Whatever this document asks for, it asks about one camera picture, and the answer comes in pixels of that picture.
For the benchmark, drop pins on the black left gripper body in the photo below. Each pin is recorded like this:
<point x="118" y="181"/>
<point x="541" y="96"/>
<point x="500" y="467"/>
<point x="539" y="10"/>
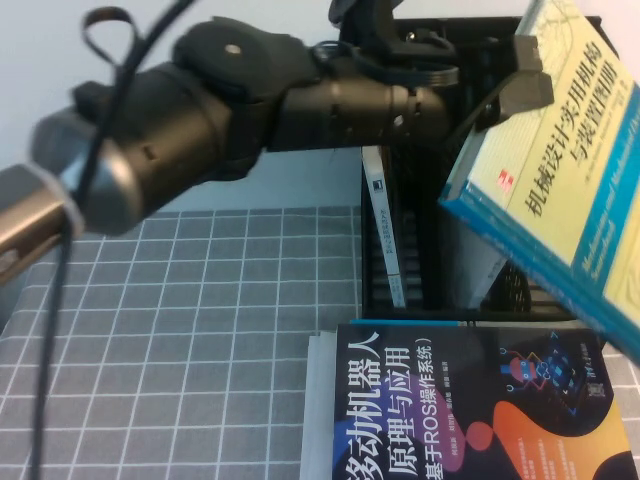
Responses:
<point x="420" y="115"/>

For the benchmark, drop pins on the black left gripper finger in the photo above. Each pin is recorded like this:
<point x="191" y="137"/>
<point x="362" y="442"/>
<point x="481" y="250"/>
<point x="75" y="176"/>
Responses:
<point x="527" y="95"/>

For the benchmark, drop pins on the blue yellow mechanical design book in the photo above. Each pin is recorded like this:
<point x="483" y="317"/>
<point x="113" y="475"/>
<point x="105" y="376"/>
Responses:
<point x="565" y="175"/>

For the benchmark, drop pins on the black perforated book stand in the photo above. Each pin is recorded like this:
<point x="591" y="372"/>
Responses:
<point x="425" y="225"/>

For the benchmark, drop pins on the thin white spine book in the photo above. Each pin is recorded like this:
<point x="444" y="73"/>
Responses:
<point x="385" y="225"/>

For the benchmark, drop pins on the white book orange spine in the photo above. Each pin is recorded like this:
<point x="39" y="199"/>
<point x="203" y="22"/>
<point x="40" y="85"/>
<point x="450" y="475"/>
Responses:
<point x="480" y="270"/>

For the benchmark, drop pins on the blue cover book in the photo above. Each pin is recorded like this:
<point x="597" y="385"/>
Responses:
<point x="400" y="323"/>

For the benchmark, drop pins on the dark robot cover book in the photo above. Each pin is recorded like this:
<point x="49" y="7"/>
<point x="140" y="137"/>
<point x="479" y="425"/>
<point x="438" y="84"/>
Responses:
<point x="450" y="400"/>

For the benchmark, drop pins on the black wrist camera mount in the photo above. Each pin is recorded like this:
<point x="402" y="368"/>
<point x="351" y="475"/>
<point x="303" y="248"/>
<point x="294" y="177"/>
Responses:
<point x="370" y="30"/>

